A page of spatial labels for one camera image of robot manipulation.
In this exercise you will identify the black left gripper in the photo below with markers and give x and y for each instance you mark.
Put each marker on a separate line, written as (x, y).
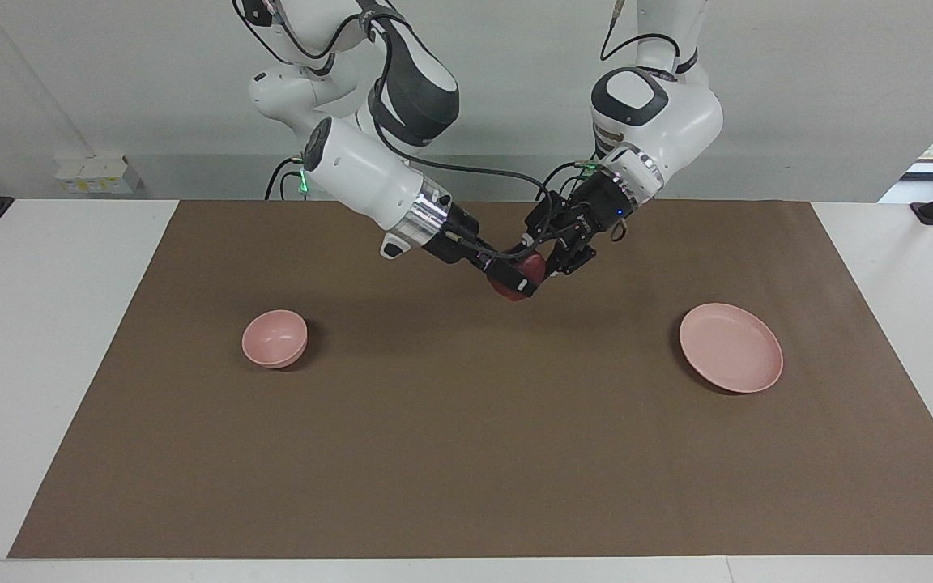
(600, 210)

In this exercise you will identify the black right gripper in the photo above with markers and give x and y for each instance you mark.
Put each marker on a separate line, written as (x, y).
(454, 235)

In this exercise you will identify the dark red apple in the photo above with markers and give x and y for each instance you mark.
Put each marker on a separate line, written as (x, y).
(531, 265)

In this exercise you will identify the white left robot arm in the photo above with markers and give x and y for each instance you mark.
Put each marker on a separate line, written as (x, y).
(677, 121)

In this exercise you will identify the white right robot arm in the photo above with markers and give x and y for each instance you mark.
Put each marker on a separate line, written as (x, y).
(361, 174)

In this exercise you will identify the pink plate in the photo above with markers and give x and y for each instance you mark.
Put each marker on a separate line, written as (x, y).
(730, 348)

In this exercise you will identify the pink bowl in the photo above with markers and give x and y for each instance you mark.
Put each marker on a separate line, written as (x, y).
(272, 340)

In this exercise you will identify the brown table mat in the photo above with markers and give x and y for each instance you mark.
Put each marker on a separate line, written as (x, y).
(466, 445)

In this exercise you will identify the white wall power strip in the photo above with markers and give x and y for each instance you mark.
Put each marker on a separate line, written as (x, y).
(94, 174)

